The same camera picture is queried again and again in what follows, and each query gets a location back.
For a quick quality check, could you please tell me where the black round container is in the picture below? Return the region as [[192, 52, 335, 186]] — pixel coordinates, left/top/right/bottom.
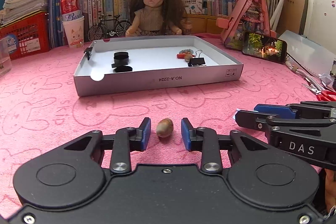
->
[[112, 51, 129, 68]]

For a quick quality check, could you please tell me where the pink triangular toy box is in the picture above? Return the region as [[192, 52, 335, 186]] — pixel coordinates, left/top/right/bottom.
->
[[217, 0, 277, 51]]

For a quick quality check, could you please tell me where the black binder clip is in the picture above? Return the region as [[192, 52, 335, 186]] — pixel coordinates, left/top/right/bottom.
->
[[83, 42, 95, 61], [188, 50, 206, 67]]

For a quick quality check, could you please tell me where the brown-haired doll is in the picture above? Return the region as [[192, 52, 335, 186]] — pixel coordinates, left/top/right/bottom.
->
[[125, 0, 185, 37]]

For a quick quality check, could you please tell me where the white colourful pencil box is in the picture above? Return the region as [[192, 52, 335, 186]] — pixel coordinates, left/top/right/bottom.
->
[[182, 0, 203, 14]]

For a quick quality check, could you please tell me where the red crayon-like stick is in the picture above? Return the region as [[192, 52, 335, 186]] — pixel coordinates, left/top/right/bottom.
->
[[177, 53, 195, 59]]

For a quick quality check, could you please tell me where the black round lid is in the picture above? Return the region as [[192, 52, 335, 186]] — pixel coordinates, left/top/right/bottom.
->
[[113, 65, 133, 73]]

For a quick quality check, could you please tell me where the pink bunny tablecloth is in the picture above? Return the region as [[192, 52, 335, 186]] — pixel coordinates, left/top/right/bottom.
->
[[0, 32, 334, 219]]

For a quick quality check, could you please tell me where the black binder clip on edge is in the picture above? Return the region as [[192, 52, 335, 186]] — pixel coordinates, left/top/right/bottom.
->
[[83, 42, 95, 61]]

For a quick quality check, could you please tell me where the right hand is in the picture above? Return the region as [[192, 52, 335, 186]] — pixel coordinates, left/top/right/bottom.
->
[[325, 169, 336, 211]]

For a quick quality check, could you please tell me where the small brown jar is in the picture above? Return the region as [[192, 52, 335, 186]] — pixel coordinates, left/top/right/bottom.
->
[[181, 18, 193, 35]]

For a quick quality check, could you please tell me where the smartphone playing video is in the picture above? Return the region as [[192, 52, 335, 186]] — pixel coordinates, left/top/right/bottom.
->
[[242, 32, 287, 64]]

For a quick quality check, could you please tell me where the red plastic crate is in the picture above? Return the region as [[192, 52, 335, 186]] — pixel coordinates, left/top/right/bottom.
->
[[1, 11, 50, 60]]

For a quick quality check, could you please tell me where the miniature black bicycle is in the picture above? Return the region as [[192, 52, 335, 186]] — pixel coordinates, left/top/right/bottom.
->
[[87, 15, 131, 41]]

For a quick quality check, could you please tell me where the white cardboard tray box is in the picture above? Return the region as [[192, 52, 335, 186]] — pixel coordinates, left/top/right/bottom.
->
[[74, 36, 243, 97]]

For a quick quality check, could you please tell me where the white cat paper cup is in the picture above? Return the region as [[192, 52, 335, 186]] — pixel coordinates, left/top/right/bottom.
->
[[62, 16, 84, 48]]

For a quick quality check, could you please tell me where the red soda can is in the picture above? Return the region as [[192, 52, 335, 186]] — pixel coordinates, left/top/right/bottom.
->
[[60, 0, 80, 15]]

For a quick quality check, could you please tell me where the brown acorn nut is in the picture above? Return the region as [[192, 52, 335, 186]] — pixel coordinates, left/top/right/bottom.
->
[[155, 118, 174, 138]]

